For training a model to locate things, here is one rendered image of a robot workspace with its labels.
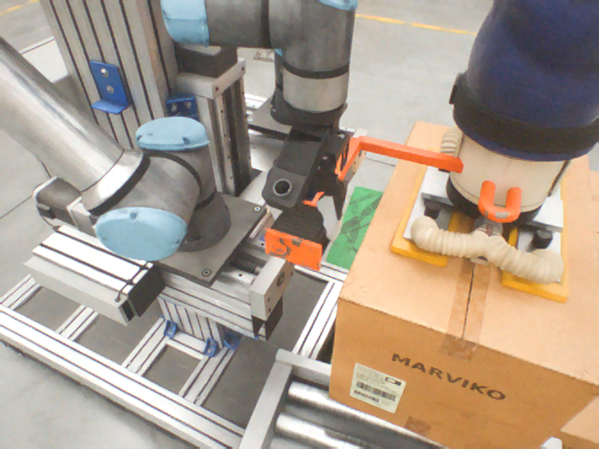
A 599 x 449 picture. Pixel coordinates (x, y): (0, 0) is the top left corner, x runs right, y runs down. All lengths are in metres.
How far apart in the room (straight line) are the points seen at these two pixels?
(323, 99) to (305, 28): 0.08
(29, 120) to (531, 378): 0.78
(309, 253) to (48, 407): 1.58
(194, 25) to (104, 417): 1.63
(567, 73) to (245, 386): 1.32
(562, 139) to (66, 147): 0.66
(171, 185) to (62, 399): 1.46
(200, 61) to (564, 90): 0.64
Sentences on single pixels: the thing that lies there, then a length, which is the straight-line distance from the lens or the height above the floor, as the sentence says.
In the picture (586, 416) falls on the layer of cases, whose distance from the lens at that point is 1.39.
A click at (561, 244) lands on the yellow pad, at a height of 1.09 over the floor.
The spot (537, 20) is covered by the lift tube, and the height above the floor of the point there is 1.46.
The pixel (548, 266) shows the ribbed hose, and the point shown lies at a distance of 0.74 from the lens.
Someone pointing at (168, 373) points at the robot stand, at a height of 0.21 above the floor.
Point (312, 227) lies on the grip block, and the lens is 0.60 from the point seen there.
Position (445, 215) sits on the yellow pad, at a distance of 0.85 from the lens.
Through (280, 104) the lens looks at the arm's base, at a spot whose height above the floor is 1.09.
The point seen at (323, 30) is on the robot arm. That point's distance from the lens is 0.45.
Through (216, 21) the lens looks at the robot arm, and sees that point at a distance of 0.47.
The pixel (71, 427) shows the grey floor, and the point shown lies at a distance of 1.94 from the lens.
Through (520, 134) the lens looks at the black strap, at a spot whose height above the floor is 1.32.
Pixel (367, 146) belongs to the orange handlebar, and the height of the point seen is 1.20.
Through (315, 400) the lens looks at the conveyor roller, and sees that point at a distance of 1.20.
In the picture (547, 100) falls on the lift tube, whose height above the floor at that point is 1.37.
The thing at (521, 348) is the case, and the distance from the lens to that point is 0.74.
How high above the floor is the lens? 1.65
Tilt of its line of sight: 45 degrees down
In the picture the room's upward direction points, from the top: straight up
